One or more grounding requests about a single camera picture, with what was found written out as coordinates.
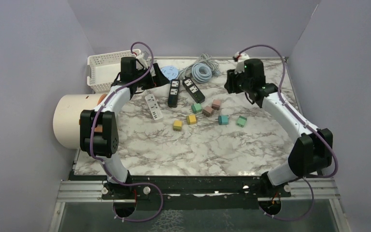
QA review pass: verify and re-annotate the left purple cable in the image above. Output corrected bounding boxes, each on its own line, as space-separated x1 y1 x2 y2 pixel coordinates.
88 42 164 224

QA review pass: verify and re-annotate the pink plug adapter round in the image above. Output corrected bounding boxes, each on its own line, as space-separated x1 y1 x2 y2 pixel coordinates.
202 106 214 117

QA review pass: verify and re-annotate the grey cable right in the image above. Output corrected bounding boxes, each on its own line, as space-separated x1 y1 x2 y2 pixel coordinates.
197 53 220 70

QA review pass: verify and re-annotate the white power strip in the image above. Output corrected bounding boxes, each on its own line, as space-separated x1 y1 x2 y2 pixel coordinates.
145 94 163 121

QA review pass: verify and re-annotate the green plug adapter white strip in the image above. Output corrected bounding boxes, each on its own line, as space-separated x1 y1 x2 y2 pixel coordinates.
236 116 247 128

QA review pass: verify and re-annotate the cream cylinder container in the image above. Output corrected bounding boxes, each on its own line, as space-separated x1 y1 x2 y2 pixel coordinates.
53 94 106 149

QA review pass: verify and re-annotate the purple cable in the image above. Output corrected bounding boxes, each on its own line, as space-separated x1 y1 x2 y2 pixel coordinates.
233 44 339 222
88 42 164 224

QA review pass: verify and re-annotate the coiled blue cable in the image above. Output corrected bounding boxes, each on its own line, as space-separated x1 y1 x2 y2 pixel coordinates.
190 62 221 85

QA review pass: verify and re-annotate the blue round power socket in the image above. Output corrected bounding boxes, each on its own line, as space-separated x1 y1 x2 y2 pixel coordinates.
160 66 179 80

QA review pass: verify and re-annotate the black power strip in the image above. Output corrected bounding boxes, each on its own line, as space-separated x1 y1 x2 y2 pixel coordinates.
167 79 180 108
183 77 205 103

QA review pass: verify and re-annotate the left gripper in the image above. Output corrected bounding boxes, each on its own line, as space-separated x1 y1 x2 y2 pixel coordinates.
132 63 169 89

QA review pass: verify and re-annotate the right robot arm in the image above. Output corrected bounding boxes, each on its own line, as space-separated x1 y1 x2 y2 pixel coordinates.
224 58 333 197

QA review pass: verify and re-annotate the yellow plug adapter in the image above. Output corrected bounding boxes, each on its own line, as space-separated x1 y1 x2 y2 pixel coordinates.
172 120 183 131
186 115 197 125

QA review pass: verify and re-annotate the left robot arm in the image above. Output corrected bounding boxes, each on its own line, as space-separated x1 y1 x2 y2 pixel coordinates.
79 57 169 199

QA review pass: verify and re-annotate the white plastic basket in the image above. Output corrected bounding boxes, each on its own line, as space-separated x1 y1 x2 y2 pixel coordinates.
86 50 134 93

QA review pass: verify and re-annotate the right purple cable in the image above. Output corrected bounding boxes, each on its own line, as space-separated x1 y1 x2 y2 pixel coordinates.
233 44 339 222

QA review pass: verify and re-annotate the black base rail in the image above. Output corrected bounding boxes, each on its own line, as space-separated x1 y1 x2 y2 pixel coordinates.
69 174 291 213

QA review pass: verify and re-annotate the teal plug adapter round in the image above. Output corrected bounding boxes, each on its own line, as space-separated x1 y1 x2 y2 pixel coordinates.
217 115 229 125

